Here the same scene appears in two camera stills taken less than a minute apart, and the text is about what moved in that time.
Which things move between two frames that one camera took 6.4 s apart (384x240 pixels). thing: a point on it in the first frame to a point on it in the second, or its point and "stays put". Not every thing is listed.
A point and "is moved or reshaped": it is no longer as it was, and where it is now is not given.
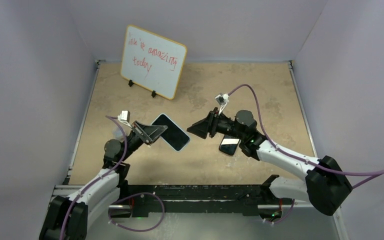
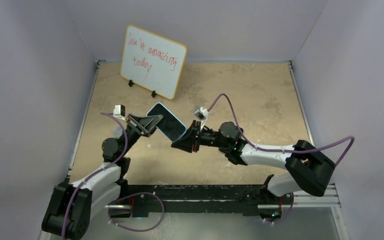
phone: x=173 y=135 is moved or reshaped
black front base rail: x=200 y=198 stays put
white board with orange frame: x=152 y=61 stays put
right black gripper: x=209 y=125 to x=189 y=139
